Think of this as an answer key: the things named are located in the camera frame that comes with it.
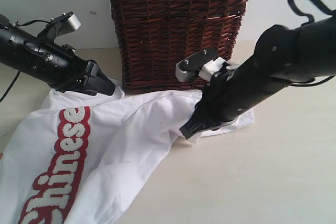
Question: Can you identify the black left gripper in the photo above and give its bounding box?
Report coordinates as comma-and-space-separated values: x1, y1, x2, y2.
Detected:
23, 40, 116, 95

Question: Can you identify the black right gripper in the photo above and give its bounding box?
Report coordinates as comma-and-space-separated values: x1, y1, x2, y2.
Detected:
179, 60, 290, 140

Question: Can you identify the white t-shirt red lettering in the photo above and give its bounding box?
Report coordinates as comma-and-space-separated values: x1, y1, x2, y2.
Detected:
0, 77, 255, 224

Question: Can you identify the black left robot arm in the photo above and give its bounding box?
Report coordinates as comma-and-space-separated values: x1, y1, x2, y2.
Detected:
1, 12, 116, 96

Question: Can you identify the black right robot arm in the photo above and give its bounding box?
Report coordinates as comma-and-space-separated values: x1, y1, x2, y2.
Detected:
176, 17, 335, 138

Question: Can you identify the dark red wicker basket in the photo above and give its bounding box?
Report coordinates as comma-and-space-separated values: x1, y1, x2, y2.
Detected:
110, 0, 248, 93

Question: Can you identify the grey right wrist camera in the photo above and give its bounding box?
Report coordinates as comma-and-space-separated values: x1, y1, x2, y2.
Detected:
175, 48, 239, 82

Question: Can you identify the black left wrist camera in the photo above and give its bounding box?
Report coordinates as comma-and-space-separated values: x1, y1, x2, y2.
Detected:
37, 12, 81, 40

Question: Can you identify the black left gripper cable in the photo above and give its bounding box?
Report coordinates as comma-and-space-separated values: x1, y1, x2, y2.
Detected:
0, 19, 53, 103

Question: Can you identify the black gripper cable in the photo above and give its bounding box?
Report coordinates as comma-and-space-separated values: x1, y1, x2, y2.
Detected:
287, 0, 333, 25
0, 19, 53, 103

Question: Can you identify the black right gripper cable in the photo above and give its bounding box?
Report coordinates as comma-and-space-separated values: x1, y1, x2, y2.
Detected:
287, 0, 333, 25

